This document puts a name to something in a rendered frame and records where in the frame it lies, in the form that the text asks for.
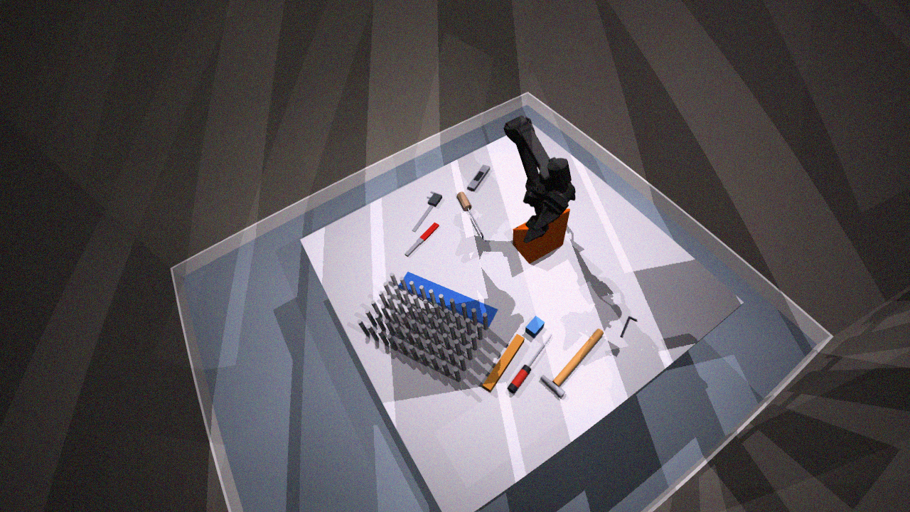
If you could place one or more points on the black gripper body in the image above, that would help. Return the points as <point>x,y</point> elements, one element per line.
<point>558,200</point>

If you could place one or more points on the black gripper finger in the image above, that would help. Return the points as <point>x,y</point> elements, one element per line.
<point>548,214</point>
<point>531,233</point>

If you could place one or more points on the blue rectangular block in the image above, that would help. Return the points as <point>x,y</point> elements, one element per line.
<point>535,326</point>

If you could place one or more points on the red-handled screwdriver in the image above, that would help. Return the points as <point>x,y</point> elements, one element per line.
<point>517,381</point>

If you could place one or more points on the orange flat bar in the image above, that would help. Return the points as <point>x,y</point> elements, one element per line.
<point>503,363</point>

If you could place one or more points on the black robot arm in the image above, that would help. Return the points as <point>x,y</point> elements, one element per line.
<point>554,172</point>

